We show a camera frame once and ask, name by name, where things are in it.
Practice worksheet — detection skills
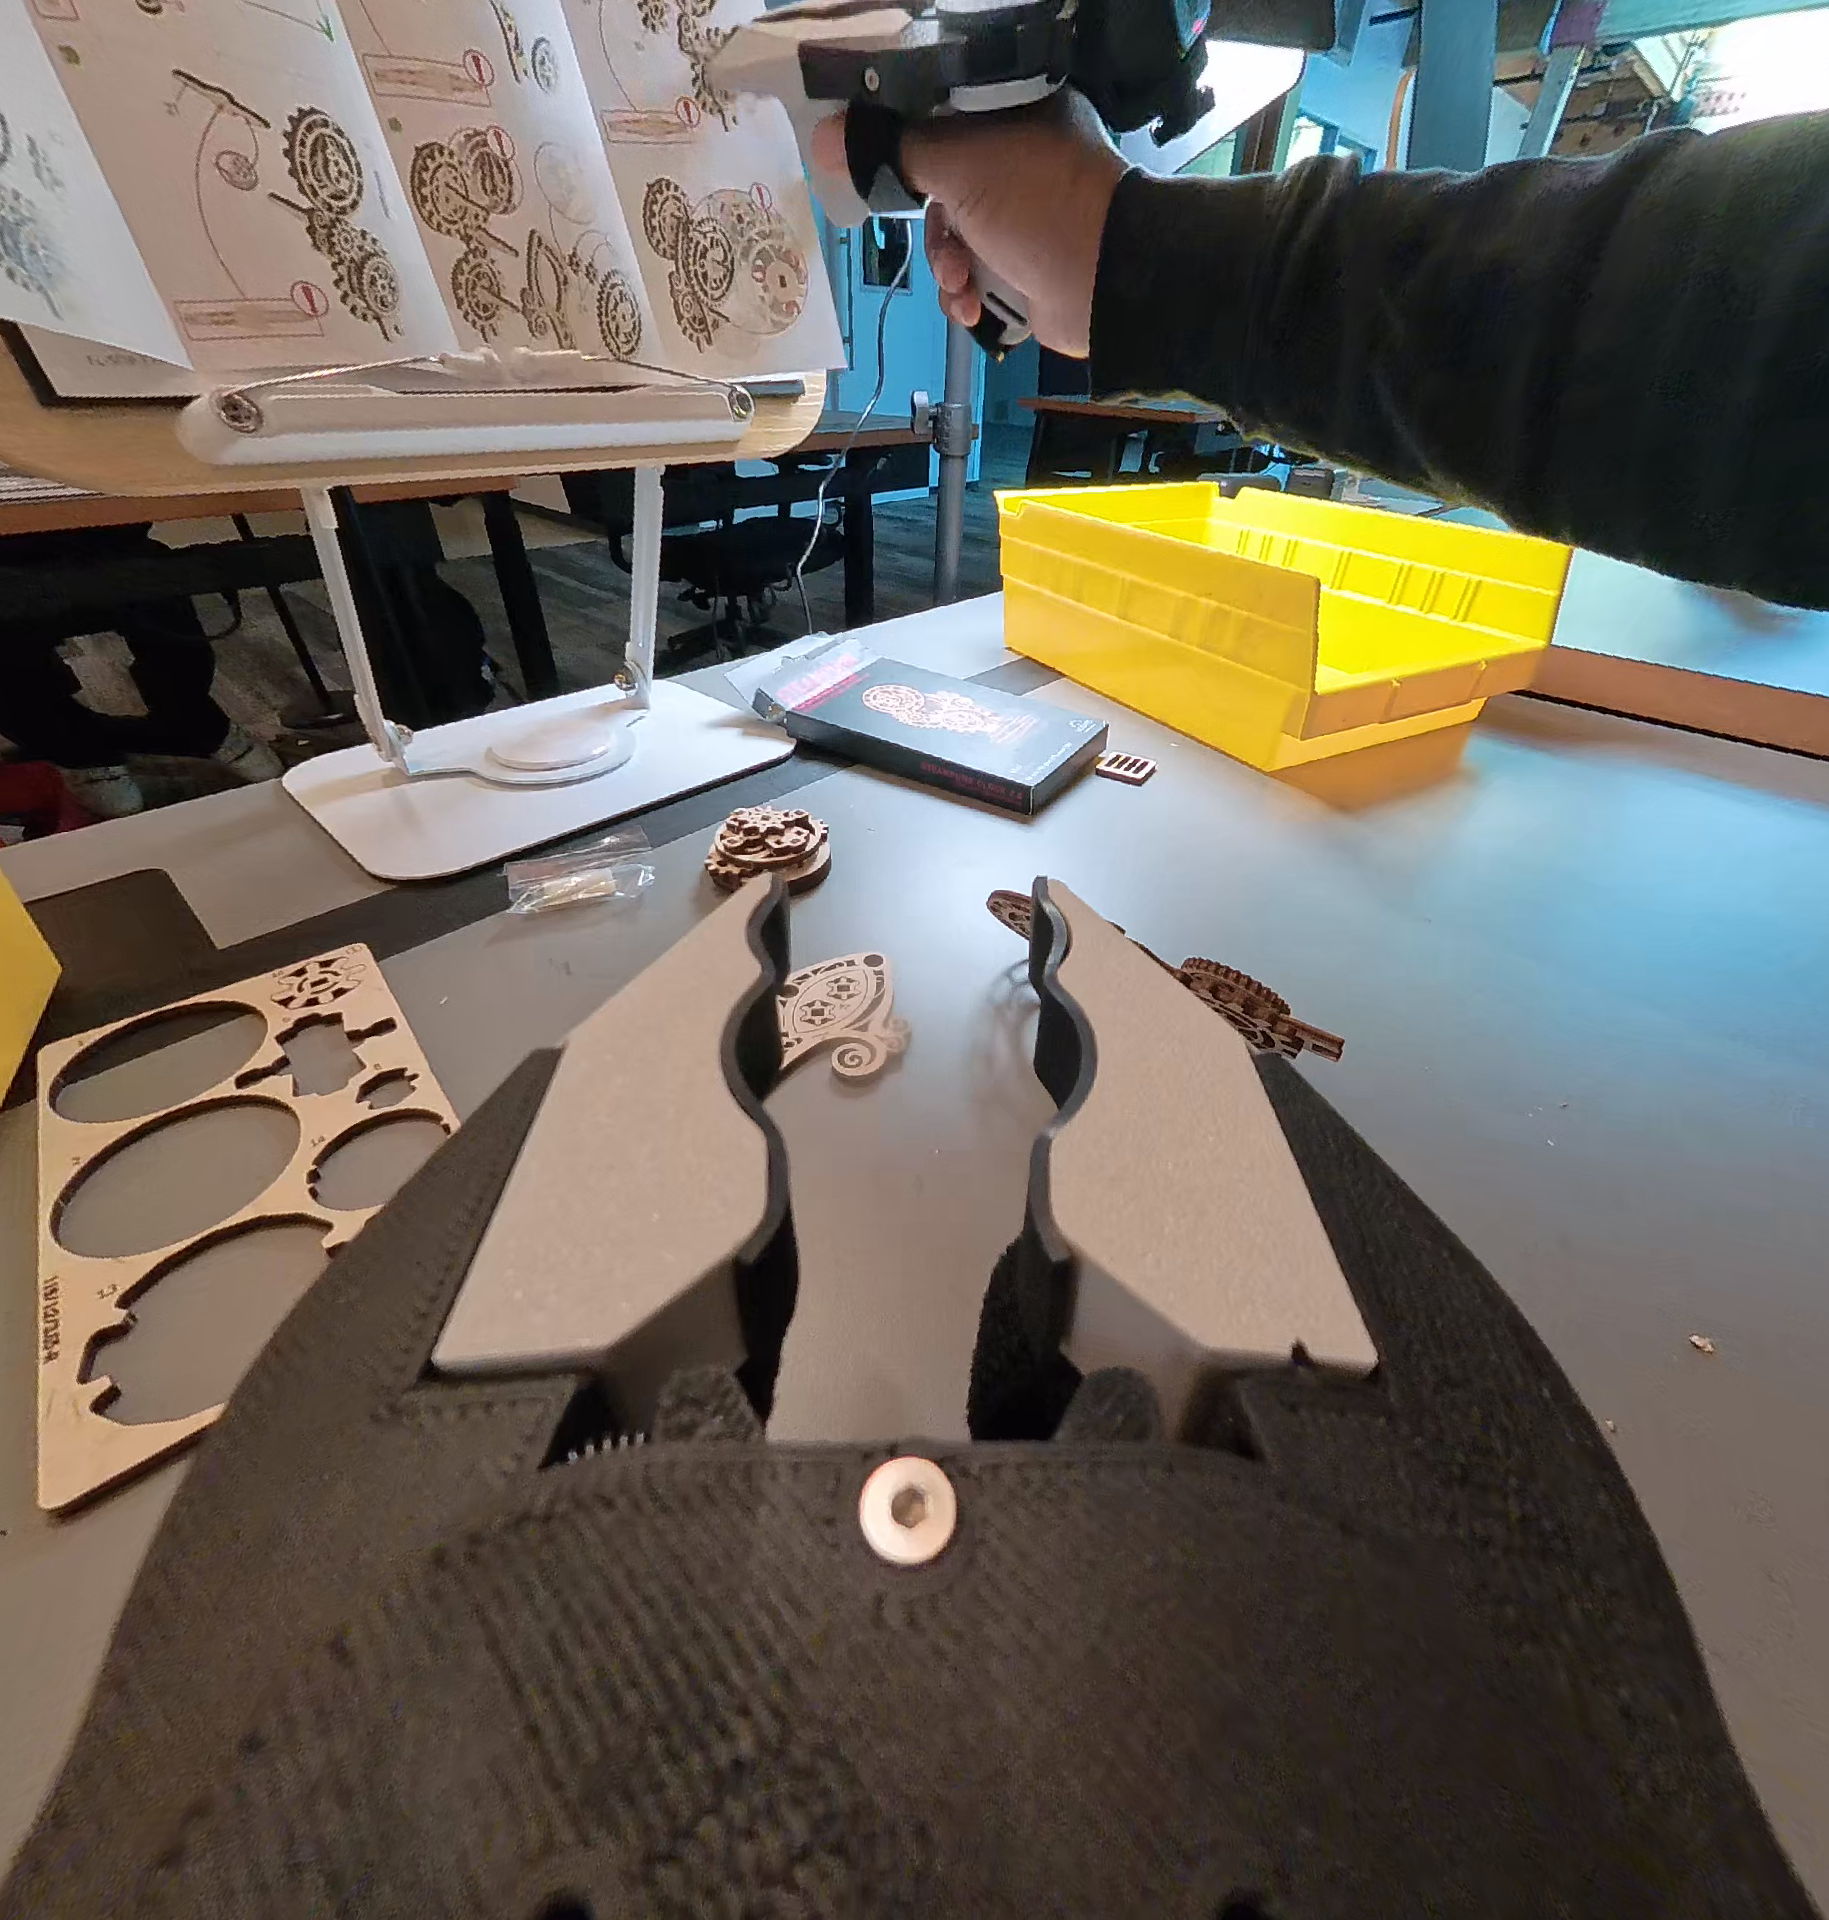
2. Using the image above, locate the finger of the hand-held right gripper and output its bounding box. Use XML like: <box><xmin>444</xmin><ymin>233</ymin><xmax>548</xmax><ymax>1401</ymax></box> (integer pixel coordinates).
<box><xmin>701</xmin><ymin>5</ymin><xmax>923</xmax><ymax>120</ymax></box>

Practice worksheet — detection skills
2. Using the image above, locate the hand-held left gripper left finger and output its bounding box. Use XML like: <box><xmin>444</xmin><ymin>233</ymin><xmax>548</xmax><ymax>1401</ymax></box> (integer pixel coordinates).
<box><xmin>432</xmin><ymin>874</ymin><xmax>804</xmax><ymax>1445</ymax></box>

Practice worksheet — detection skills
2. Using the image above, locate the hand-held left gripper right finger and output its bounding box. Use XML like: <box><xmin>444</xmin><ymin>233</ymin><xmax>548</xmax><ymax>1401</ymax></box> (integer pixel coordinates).
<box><xmin>969</xmin><ymin>874</ymin><xmax>1381</xmax><ymax>1445</ymax></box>

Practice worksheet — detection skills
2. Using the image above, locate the wooden gear key assembly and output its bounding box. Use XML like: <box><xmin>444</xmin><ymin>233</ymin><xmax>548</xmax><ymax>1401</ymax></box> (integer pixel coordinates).
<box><xmin>985</xmin><ymin>887</ymin><xmax>1345</xmax><ymax>1066</ymax></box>

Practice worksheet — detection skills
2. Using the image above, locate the paper instruction booklet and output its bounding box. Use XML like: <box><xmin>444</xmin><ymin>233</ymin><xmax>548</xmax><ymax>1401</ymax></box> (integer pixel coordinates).
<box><xmin>0</xmin><ymin>0</ymin><xmax>850</xmax><ymax>399</ymax></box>

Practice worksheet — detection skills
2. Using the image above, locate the person's right forearm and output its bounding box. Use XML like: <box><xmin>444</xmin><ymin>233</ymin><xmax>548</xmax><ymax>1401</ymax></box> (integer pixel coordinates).
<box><xmin>1087</xmin><ymin>97</ymin><xmax>1829</xmax><ymax>618</ymax></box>

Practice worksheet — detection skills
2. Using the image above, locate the person's right hand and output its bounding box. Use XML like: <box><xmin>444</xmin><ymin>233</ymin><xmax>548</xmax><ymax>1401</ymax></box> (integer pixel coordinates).
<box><xmin>813</xmin><ymin>89</ymin><xmax>1134</xmax><ymax>363</ymax></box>

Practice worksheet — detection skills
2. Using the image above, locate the ornate wooden leaf piece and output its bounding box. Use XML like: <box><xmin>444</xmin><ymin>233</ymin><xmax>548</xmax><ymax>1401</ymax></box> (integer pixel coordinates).
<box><xmin>775</xmin><ymin>948</ymin><xmax>911</xmax><ymax>1082</ymax></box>

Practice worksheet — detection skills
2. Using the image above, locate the clear plastic parts bag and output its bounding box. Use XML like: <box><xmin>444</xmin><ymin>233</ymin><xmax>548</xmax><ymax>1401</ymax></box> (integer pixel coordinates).
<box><xmin>502</xmin><ymin>826</ymin><xmax>657</xmax><ymax>914</ymax></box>

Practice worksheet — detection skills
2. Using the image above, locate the round wooden gear assembly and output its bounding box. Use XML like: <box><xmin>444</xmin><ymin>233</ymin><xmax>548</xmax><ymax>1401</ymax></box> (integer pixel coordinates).
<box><xmin>706</xmin><ymin>807</ymin><xmax>833</xmax><ymax>898</ymax></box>

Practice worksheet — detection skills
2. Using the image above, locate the wooden background table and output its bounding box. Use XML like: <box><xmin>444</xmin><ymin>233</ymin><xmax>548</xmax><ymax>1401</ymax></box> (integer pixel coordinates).
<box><xmin>0</xmin><ymin>421</ymin><xmax>939</xmax><ymax>708</ymax></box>
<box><xmin>1016</xmin><ymin>393</ymin><xmax>1253</xmax><ymax>484</ymax></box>

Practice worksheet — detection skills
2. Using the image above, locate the black office chair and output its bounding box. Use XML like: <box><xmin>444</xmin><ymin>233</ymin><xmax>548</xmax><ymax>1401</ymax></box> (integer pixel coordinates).
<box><xmin>556</xmin><ymin>456</ymin><xmax>858</xmax><ymax>663</ymax></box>

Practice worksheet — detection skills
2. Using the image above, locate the white book stand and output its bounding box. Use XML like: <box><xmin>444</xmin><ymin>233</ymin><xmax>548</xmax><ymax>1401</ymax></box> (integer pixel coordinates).
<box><xmin>0</xmin><ymin>306</ymin><xmax>830</xmax><ymax>885</ymax></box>

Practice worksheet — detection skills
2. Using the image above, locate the black puzzle box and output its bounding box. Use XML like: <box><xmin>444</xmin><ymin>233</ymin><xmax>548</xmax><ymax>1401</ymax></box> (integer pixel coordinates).
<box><xmin>754</xmin><ymin>657</ymin><xmax>1113</xmax><ymax>819</ymax></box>

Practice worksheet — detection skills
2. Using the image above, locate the clear plastic wrapper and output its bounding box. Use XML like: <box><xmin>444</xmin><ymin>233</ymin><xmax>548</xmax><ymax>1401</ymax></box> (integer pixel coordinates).
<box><xmin>725</xmin><ymin>631</ymin><xmax>872</xmax><ymax>722</ymax></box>

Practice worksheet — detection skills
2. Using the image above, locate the empty wooden cutout sheet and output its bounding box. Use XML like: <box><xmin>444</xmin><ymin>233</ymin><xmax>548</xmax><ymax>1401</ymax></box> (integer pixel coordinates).
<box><xmin>37</xmin><ymin>943</ymin><xmax>463</xmax><ymax>1515</ymax></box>

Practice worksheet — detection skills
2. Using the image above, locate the white cable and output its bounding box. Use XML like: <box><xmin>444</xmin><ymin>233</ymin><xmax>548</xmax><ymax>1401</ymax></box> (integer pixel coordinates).
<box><xmin>795</xmin><ymin>225</ymin><xmax>919</xmax><ymax>603</ymax></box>

